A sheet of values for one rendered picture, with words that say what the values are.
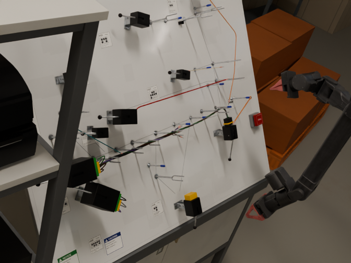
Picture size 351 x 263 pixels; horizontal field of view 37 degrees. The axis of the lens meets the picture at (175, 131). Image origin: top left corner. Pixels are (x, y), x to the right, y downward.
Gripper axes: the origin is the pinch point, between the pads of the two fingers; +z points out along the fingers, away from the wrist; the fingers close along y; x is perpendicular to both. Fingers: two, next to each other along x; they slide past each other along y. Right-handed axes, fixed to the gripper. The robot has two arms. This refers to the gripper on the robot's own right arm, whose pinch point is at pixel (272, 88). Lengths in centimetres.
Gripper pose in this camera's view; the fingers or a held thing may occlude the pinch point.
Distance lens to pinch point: 205.7
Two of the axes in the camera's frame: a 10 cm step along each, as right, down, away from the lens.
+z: -7.2, 1.3, 6.8
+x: 6.9, 0.0, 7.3
